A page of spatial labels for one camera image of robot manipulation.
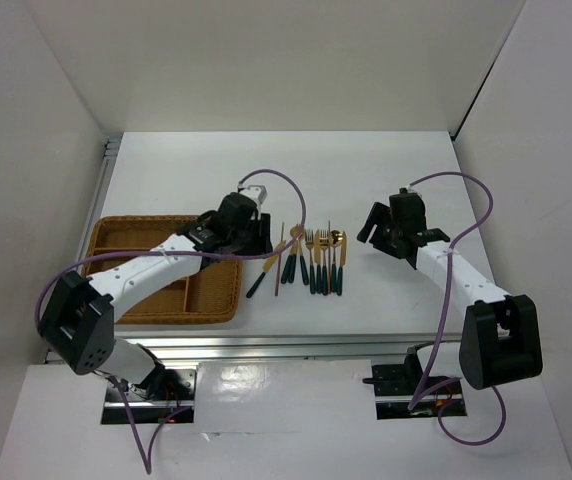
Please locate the gold fork green handle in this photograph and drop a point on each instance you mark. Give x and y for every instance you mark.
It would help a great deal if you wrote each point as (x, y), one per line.
(309, 242)
(320, 255)
(327, 260)

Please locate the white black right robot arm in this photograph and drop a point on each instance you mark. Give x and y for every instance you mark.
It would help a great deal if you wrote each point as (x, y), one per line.
(500, 340)

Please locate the copper chopstick left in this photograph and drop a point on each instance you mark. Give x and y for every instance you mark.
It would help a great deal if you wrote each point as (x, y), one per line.
(279, 260)

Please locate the gold spoon green handle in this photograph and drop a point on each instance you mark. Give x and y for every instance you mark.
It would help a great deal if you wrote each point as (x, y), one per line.
(335, 255)
(288, 272)
(298, 262)

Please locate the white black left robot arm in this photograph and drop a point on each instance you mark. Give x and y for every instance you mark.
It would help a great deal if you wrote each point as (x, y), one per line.
(79, 317)

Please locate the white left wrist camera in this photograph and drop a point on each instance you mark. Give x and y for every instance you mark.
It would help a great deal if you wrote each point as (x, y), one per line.
(256, 193)

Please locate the brown wicker divided tray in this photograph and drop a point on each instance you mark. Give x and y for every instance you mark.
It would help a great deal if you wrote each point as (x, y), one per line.
(208, 297)

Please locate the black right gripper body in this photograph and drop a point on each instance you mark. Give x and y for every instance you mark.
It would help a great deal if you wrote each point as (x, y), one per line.
(394, 231)

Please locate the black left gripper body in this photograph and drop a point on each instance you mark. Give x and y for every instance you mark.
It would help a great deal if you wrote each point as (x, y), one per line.
(242, 240)

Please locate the aluminium frame rail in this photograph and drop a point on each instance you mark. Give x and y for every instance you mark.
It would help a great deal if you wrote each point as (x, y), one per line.
(318, 176)

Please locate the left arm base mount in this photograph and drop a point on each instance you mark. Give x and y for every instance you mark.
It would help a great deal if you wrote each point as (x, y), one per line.
(172, 400)

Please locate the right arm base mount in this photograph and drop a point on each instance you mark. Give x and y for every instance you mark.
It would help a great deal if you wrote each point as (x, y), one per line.
(394, 385)

